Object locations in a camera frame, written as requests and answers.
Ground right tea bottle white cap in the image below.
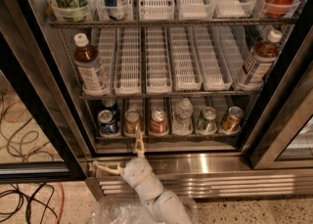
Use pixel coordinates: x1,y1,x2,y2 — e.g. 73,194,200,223
237,29,282,90

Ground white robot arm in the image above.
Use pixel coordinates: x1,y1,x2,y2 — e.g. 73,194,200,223
94,130,192,224

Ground left tea bottle white cap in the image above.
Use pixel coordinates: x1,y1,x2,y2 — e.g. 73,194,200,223
74,33,109,96

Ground glass fridge door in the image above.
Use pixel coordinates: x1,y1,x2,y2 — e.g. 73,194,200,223
0,0,89,183
240,0,313,169

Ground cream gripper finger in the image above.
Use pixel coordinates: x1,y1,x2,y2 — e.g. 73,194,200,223
133,130,145,157
93,161,123,176

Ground middle wire shelf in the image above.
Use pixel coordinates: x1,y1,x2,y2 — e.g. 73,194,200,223
79,90,260,100

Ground blue pepsi can front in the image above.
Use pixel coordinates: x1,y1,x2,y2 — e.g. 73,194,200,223
98,110,119,135

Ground stainless steel fridge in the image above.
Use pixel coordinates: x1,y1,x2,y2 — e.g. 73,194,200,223
0,0,313,202

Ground green soda can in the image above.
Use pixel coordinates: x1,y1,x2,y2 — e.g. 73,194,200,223
197,107,217,135

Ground brown gold soda can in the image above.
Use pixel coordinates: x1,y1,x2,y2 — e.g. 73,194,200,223
124,109,142,135

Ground clear water bottle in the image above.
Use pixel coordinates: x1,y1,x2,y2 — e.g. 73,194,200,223
172,98,193,136

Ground blue pepsi can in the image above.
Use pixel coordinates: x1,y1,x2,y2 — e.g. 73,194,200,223
102,98,119,116
98,110,119,135

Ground tea bottle white cap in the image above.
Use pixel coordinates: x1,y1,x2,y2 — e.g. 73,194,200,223
74,33,109,96
237,29,282,90

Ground left glass fridge door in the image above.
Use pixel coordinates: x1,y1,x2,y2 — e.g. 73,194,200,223
0,0,89,183

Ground black cable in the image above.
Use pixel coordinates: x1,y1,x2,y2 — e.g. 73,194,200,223
0,182,59,224

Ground right glass fridge door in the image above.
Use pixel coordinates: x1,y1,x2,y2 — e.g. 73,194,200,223
240,0,313,169

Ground blue pepsi can rear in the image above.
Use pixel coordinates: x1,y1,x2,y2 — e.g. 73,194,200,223
102,98,119,116

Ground orange gold soda can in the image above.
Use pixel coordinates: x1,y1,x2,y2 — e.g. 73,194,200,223
220,106,244,134

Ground red soda can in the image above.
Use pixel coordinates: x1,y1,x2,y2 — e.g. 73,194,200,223
150,109,167,134

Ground top wire shelf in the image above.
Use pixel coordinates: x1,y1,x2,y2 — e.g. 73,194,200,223
48,18,297,28

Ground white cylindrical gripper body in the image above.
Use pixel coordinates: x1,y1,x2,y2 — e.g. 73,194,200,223
122,157,164,202

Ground wire shelf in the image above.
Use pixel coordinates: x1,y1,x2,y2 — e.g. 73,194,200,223
48,18,297,28
79,90,260,100

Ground clear plastic bin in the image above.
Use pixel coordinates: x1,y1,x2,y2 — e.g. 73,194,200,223
91,195,199,224

